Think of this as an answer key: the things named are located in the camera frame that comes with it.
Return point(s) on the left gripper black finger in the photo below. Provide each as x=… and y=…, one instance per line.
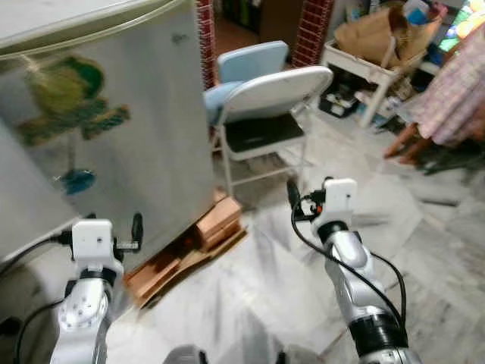
x=137, y=227

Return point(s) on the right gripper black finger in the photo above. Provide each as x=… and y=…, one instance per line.
x=293, y=194

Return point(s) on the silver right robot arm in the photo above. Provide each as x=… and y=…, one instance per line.
x=350, y=262

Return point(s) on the orange bricks under fridge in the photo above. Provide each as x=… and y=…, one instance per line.
x=216, y=220

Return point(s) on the silver fridge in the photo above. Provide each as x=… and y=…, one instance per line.
x=159, y=114

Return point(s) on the green cartoon fridge sticker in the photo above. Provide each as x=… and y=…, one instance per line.
x=72, y=91

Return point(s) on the white folding chair black seat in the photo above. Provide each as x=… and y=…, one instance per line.
x=276, y=91

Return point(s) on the black items under table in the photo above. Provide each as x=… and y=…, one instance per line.
x=341, y=98

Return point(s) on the grey left robot leg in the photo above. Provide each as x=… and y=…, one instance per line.
x=186, y=355

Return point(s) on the light blue chair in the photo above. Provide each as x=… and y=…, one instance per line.
x=254, y=59

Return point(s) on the white table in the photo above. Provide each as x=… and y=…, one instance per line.
x=364, y=67

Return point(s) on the red brick pillar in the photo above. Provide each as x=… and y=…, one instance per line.
x=205, y=38
x=312, y=30

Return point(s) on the brown paper bag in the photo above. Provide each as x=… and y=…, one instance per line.
x=371, y=34

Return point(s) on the person in pink dress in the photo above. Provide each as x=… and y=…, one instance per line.
x=455, y=98

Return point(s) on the colourful toy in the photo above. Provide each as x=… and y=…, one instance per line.
x=464, y=23

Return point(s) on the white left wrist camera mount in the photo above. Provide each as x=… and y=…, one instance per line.
x=95, y=243

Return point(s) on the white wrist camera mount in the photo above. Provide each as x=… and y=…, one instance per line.
x=95, y=243
x=341, y=199

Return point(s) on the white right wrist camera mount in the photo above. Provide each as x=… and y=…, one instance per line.
x=341, y=199

